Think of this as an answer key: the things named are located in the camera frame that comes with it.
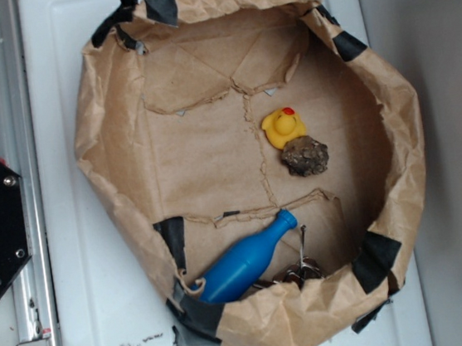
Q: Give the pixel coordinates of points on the yellow rubber duck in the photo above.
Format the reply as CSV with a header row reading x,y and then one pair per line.
x,y
283,125

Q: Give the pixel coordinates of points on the brown paper bag bin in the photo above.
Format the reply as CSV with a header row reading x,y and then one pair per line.
x,y
171,100

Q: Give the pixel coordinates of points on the silver keys bunch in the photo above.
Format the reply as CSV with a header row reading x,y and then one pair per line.
x,y
298,273

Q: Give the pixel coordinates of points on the brown rough rock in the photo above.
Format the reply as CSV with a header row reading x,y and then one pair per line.
x,y
305,156

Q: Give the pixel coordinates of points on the aluminium frame rail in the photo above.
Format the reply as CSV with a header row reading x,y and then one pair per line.
x,y
32,290

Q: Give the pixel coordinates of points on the white tray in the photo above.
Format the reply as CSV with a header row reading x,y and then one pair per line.
x,y
103,297

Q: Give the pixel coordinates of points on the blue plastic bottle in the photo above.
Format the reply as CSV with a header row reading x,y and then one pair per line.
x,y
244,262

